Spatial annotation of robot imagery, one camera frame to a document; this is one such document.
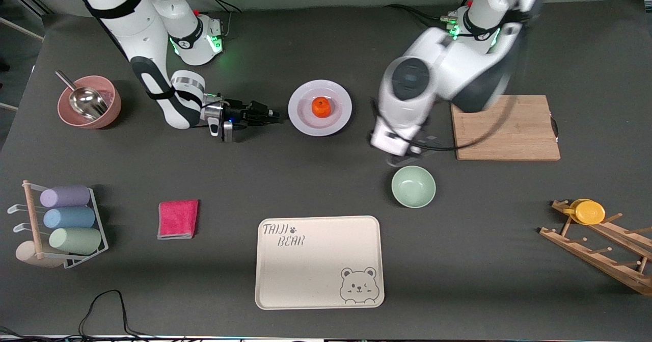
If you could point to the cream bear print tray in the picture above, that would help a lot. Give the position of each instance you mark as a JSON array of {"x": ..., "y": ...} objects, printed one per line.
[{"x": 316, "y": 265}]

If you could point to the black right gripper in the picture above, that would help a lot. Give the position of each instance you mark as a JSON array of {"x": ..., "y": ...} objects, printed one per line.
[{"x": 238, "y": 113}]

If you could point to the pink bowl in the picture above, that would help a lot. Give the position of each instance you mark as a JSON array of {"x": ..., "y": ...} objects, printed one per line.
[{"x": 114, "y": 108}]

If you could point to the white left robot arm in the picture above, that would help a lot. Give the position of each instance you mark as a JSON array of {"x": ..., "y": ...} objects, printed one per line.
[{"x": 448, "y": 61}]

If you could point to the wooden peg rack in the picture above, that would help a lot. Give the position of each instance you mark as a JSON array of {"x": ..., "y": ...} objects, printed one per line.
[{"x": 591, "y": 250}]

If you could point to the yellow cup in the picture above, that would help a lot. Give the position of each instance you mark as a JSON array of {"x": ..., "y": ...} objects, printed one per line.
[{"x": 590, "y": 212}]

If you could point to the blue cup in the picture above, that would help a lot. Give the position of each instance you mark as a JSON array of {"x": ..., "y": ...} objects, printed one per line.
[{"x": 69, "y": 217}]

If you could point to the pale green bowl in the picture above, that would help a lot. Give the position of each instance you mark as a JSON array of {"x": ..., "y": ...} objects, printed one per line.
[{"x": 413, "y": 186}]

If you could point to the purple cup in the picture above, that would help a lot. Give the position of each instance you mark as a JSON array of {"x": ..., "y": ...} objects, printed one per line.
[{"x": 65, "y": 196}]

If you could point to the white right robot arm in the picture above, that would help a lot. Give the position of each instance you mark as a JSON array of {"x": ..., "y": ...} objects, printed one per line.
[{"x": 127, "y": 21}]

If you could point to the white round plate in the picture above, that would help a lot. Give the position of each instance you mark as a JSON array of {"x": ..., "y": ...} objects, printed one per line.
[{"x": 305, "y": 123}]

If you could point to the metal scoop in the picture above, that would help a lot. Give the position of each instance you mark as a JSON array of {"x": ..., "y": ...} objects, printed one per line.
[{"x": 86, "y": 100}]

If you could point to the pink folded cloth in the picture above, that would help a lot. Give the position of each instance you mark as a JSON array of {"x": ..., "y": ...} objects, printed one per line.
[{"x": 177, "y": 219}]

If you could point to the wooden cutting board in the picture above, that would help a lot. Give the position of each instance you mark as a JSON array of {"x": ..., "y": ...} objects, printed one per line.
[{"x": 530, "y": 133}]

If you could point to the orange fruit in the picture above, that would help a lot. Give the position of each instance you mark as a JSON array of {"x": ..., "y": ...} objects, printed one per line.
[{"x": 321, "y": 107}]

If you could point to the beige cup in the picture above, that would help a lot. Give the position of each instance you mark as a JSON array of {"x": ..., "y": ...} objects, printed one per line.
[{"x": 25, "y": 254}]

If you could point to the green cup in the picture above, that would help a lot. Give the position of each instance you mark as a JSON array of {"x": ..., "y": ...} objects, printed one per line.
[{"x": 76, "y": 240}]

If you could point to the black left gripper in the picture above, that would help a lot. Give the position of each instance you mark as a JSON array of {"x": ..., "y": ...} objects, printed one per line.
[{"x": 435, "y": 132}]

